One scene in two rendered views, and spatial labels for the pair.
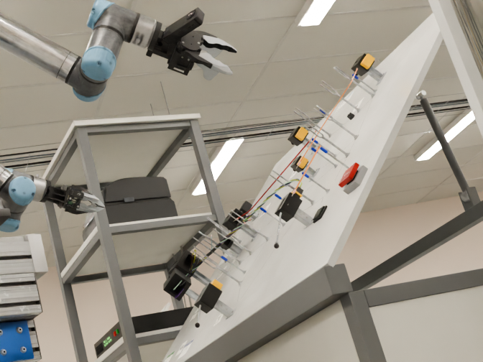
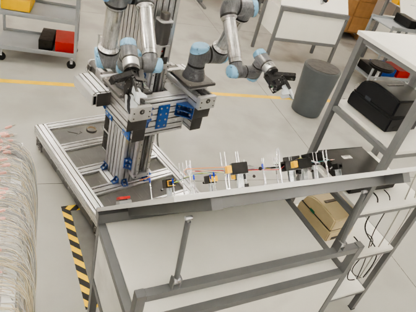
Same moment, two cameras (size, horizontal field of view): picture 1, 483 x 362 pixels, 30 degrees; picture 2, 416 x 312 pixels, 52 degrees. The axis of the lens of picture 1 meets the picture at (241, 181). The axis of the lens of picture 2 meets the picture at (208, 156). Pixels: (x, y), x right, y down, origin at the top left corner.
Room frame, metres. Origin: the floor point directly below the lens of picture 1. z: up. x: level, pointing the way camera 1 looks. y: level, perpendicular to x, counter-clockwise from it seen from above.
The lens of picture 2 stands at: (2.28, -1.67, 2.39)
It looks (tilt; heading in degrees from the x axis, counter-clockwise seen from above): 34 degrees down; 87
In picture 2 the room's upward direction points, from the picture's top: 16 degrees clockwise
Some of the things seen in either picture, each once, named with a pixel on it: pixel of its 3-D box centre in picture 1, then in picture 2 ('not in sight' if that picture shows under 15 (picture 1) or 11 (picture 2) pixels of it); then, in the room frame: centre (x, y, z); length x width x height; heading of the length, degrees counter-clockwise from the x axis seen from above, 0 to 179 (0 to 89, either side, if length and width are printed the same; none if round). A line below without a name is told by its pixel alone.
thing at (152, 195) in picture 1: (126, 211); (387, 101); (3.21, 0.45, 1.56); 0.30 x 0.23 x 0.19; 122
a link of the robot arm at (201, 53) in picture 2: not in sight; (199, 54); (2.18, 0.99, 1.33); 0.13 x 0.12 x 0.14; 34
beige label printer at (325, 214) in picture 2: not in sight; (327, 211); (3.20, 0.44, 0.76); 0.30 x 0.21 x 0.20; 124
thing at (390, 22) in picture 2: not in sight; (393, 51); (4.96, 5.12, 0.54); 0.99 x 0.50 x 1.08; 26
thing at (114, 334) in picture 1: (151, 332); (355, 168); (3.24, 0.47, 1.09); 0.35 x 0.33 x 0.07; 30
